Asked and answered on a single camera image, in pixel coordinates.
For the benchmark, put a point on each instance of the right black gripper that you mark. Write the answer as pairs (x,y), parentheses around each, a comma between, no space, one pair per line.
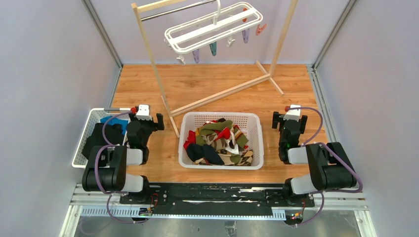
(278,118)

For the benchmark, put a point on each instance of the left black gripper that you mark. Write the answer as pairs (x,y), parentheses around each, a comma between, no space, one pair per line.
(156,126)

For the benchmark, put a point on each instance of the white plastic clip hanger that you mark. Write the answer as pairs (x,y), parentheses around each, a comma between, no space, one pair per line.
(221,24)

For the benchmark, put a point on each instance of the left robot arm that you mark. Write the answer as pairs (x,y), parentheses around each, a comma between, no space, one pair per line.
(106,169)

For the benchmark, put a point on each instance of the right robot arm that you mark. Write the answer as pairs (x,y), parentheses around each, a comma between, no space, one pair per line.
(329,166)

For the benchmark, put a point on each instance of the pile of colourful socks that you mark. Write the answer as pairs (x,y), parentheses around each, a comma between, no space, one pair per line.
(218,143)

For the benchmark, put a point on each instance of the white hanger clip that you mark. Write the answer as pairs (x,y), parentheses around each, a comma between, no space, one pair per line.
(181,60)
(230,42)

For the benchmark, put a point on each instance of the purple hanger clip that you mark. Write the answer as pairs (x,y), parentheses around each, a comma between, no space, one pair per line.
(196,55)
(246,35)

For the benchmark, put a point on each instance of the orange hanger clip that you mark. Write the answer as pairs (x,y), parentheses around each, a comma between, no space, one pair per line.
(260,28)

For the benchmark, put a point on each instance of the teal hanger clip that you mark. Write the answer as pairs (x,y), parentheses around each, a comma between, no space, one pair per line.
(213,48)

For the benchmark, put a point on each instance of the dark clothes in left basket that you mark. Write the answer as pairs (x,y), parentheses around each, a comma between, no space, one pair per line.
(114,131)

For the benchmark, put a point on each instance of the white centre laundry basket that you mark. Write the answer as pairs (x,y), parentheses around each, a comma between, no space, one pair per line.
(249,123)

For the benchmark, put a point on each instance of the white laundry basket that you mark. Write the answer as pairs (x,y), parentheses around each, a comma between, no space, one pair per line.
(94,117)
(249,123)

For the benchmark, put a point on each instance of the white left laundry basket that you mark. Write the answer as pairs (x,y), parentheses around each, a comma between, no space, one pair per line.
(94,117)

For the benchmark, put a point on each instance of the wooden clothes rack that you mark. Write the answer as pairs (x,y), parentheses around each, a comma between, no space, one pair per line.
(207,83)

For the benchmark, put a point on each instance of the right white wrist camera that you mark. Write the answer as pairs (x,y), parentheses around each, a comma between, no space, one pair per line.
(293,112)

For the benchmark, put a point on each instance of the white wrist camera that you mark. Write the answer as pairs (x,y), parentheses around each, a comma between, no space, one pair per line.
(293,112)
(143,112)

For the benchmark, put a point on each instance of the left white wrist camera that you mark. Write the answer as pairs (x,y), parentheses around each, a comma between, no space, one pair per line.
(143,112)

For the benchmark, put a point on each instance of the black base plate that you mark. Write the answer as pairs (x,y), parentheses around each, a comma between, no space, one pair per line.
(218,199)

